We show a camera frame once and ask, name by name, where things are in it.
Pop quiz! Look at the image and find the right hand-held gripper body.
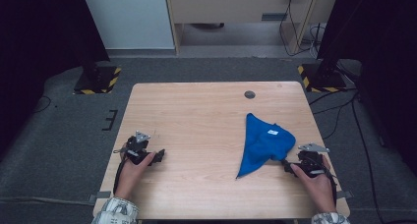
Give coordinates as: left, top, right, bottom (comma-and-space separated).
296, 142, 330, 179

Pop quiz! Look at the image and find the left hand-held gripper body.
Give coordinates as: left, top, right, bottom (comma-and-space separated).
123, 130, 155, 166

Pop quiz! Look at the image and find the blue cloth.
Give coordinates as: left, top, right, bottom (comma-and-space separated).
235, 112, 297, 180

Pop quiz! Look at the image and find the person's left hand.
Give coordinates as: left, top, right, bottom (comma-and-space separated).
115, 151, 157, 195

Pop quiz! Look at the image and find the person's right hand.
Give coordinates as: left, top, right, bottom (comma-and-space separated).
290, 155, 337, 206

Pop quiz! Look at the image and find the grey tape piece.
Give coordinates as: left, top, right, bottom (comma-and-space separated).
88, 191, 112, 205
336, 190, 355, 200

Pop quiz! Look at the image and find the black stand with striped base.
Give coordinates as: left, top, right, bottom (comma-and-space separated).
297, 36, 348, 94
72, 53, 122, 95

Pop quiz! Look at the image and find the black curtain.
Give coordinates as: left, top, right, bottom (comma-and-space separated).
316, 0, 417, 176
0, 0, 111, 156

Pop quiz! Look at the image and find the white panel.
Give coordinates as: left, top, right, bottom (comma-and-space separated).
80, 0, 176, 51

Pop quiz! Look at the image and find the light wooden cabinet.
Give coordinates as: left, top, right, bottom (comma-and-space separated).
163, 0, 340, 56

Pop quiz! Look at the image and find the right hand-held gripper cable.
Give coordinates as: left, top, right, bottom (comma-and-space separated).
323, 163, 338, 205

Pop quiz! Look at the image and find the hand-held gripper cable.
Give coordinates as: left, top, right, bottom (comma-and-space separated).
112, 147, 130, 196
323, 163, 338, 205

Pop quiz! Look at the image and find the left hand-held gripper cable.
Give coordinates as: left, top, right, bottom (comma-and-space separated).
112, 147, 130, 196

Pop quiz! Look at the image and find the long black floor cable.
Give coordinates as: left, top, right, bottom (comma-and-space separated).
350, 97, 383, 224

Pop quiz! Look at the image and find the thin black looped cable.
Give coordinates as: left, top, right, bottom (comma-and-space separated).
32, 95, 53, 114

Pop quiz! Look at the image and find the black hanging cable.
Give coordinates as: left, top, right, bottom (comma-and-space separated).
278, 0, 318, 58

